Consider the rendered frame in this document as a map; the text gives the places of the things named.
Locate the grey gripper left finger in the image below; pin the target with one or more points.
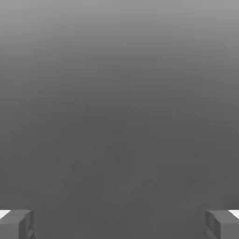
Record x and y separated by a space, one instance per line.
15 224

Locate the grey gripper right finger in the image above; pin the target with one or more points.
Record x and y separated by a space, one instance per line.
224 224

